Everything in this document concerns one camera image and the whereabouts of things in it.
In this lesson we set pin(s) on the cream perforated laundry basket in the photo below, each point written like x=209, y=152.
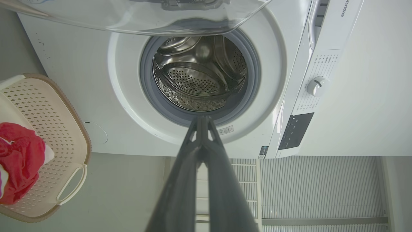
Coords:
x=48, y=122

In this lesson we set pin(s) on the white front-load washing machine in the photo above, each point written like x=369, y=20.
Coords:
x=80, y=80

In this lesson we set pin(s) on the black round glass washer door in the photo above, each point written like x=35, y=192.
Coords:
x=128, y=19

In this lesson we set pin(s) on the perforated steel washer drum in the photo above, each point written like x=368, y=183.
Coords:
x=193, y=80

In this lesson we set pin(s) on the white round control knob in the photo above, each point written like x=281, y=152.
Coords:
x=318, y=86

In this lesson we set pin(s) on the round white filter cover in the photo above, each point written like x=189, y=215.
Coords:
x=96, y=133

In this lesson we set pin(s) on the black washer display panel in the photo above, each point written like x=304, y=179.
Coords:
x=296, y=130

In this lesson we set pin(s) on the white detergent drawer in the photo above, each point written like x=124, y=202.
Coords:
x=317, y=22

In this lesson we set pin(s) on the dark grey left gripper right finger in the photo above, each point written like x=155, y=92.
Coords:
x=225, y=199

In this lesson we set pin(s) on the red and white garment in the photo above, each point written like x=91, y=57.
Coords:
x=19, y=158

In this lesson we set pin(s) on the white slatted panel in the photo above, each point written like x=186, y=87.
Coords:
x=322, y=187

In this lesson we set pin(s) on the small warning sticker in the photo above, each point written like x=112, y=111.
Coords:
x=225, y=130

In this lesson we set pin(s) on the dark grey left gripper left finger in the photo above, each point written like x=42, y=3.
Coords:
x=180, y=193

